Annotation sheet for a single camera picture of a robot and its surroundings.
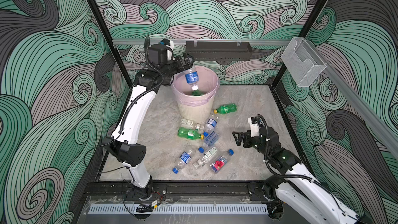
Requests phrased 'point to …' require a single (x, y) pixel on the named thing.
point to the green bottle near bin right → (226, 109)
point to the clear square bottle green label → (188, 124)
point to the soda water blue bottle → (210, 140)
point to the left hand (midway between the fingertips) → (188, 58)
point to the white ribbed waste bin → (199, 113)
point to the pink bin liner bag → (208, 83)
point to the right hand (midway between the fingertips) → (240, 132)
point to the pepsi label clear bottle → (184, 159)
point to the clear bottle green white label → (200, 163)
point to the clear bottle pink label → (216, 165)
